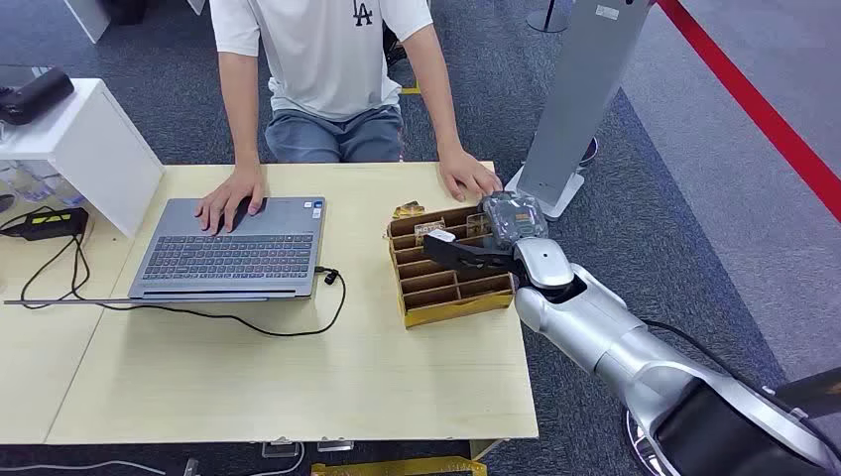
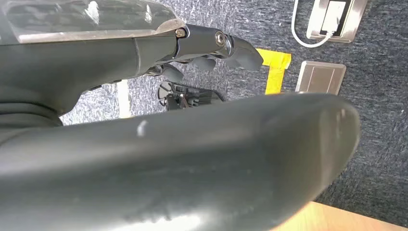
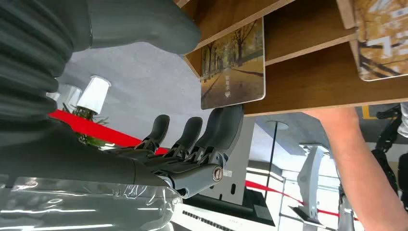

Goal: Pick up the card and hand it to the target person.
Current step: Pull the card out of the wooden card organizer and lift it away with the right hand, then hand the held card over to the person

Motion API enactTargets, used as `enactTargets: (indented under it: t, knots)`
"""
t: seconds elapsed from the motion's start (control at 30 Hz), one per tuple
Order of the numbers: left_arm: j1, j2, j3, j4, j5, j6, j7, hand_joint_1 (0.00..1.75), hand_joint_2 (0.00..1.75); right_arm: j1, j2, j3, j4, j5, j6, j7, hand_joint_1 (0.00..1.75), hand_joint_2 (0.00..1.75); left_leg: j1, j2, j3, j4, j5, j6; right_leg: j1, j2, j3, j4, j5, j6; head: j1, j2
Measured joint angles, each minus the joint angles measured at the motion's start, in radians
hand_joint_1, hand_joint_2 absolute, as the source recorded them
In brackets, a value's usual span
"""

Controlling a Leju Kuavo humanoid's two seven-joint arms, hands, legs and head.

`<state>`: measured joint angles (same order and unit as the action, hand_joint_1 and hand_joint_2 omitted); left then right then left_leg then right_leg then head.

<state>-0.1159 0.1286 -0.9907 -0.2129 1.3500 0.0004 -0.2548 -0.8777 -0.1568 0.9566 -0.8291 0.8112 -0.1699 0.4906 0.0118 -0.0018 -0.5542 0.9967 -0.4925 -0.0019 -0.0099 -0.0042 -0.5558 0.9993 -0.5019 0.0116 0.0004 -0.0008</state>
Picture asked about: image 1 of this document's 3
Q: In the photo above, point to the grey laptop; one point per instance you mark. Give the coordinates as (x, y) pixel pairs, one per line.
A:
(230, 256)

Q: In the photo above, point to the gold foil card packet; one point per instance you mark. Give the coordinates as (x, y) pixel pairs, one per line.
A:
(408, 210)

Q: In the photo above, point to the person's left forearm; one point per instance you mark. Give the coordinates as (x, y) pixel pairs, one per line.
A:
(437, 98)

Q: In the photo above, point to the grey kiosk stand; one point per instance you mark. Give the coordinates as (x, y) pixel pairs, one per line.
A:
(578, 98)

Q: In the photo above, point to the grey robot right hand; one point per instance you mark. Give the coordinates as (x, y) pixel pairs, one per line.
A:
(512, 220)

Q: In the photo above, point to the person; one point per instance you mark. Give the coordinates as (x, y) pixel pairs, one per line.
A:
(328, 59)

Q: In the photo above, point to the small white card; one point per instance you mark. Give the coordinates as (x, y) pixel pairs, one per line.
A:
(442, 235)

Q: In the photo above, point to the person's right forearm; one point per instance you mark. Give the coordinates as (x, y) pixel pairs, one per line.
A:
(240, 112)

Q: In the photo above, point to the person's right hand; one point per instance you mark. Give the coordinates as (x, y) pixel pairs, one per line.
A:
(230, 194)

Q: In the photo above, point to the yellow frame bar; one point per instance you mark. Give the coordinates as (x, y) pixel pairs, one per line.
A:
(401, 468)

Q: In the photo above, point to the wooden card organizer box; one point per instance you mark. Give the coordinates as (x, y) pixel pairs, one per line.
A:
(433, 289)

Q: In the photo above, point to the clear wrapped card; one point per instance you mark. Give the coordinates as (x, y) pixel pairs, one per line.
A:
(476, 226)

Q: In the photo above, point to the clear plastic bottles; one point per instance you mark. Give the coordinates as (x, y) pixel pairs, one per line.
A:
(33, 184)

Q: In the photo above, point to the person's left hand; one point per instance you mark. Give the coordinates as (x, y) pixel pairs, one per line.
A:
(466, 172)

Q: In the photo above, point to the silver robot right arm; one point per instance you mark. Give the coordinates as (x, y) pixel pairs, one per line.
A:
(591, 328)

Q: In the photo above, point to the black power adapter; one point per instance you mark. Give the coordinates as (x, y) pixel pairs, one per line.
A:
(49, 223)

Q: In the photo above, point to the round stand base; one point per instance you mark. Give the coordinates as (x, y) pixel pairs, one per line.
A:
(547, 20)

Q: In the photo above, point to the white panel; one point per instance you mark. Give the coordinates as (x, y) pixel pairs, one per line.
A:
(89, 16)

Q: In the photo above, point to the chrome round robot base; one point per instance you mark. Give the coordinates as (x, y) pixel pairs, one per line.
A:
(640, 450)

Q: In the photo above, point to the white box shelf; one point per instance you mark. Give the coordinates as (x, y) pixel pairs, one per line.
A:
(92, 144)

